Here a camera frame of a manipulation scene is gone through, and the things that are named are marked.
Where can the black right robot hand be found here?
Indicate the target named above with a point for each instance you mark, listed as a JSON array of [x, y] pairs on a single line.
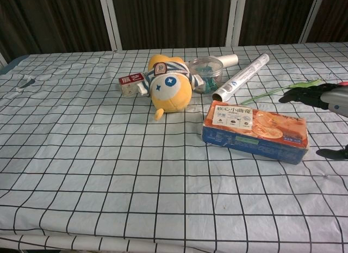
[[307, 93]]

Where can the orange blue snack package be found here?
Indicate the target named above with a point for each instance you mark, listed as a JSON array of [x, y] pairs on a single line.
[[255, 130]]

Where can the small red white box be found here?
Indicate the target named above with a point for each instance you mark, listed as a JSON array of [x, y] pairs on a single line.
[[131, 83]]

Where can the green artificial plant stem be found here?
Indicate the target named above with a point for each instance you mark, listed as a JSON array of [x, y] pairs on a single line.
[[282, 89]]

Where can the long white wrap roll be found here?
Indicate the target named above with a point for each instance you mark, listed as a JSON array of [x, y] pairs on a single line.
[[240, 76]]

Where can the short white paper tube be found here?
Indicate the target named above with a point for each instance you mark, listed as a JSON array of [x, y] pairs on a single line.
[[229, 60]]

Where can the clear plastic jar green clips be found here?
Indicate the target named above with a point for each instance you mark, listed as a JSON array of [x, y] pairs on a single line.
[[208, 73]]

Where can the yellow plush toy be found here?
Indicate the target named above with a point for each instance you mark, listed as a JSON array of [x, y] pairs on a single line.
[[168, 81]]

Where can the white black grid tablecloth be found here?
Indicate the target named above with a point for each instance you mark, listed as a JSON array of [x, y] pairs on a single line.
[[152, 160]]

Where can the white partition frame post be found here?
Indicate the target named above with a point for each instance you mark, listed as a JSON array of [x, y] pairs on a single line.
[[312, 17], [236, 19], [109, 19]]

